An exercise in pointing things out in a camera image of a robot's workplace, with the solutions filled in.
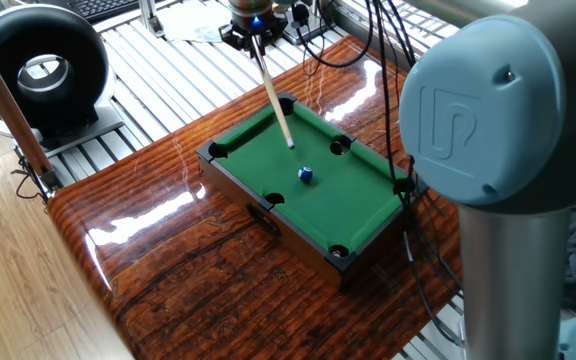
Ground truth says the metal corner bracket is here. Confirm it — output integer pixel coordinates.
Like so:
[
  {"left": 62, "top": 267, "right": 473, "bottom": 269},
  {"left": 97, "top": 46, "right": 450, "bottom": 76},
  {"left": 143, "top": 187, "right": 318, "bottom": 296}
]
[{"left": 40, "top": 168, "right": 64, "bottom": 194}]

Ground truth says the short black cable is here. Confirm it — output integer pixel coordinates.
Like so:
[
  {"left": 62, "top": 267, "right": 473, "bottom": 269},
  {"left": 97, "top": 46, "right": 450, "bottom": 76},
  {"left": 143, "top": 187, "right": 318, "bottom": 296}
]
[{"left": 10, "top": 155, "right": 49, "bottom": 202}]

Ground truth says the grey square plate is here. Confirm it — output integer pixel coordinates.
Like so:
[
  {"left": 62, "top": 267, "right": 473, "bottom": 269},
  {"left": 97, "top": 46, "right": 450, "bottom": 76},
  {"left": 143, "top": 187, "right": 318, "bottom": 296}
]
[{"left": 282, "top": 17, "right": 338, "bottom": 47}]

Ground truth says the black ring-shaped device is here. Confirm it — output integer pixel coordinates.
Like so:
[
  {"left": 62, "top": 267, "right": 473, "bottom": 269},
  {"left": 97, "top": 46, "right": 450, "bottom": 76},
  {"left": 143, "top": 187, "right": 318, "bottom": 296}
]
[{"left": 0, "top": 3, "right": 125, "bottom": 159}]

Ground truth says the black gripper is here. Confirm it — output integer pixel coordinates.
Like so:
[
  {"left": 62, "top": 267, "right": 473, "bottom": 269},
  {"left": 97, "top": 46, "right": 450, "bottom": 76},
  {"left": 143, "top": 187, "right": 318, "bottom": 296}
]
[{"left": 217, "top": 8, "right": 290, "bottom": 57}]

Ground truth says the green mini pool table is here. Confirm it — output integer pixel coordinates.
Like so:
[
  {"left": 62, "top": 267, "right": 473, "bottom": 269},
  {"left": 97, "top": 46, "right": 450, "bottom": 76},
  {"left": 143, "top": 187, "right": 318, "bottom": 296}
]
[{"left": 195, "top": 90, "right": 419, "bottom": 290}]

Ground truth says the black cable bundle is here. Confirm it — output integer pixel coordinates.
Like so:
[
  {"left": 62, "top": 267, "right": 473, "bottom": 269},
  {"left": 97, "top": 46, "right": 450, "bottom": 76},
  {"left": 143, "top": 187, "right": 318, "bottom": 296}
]
[{"left": 290, "top": 0, "right": 467, "bottom": 349}]

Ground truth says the black and wood pool cue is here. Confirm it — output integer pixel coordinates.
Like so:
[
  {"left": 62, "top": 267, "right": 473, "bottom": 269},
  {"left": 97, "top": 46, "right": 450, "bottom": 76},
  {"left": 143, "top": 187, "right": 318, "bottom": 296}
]
[{"left": 249, "top": 33, "right": 296, "bottom": 151}]

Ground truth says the white cloth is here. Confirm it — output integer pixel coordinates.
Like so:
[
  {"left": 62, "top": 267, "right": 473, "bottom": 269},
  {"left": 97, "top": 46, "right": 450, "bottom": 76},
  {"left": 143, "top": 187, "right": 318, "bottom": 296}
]
[{"left": 156, "top": 0, "right": 237, "bottom": 44}]

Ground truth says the black keyboard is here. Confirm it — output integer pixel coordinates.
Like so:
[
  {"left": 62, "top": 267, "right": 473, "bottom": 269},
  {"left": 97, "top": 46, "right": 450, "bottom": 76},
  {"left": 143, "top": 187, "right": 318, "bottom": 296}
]
[{"left": 62, "top": 0, "right": 142, "bottom": 24}]

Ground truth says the aluminium post foot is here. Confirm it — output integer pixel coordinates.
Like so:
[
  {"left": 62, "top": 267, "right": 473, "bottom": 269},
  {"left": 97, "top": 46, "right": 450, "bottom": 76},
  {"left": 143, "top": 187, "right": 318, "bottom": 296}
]
[{"left": 136, "top": 0, "right": 166, "bottom": 39}]

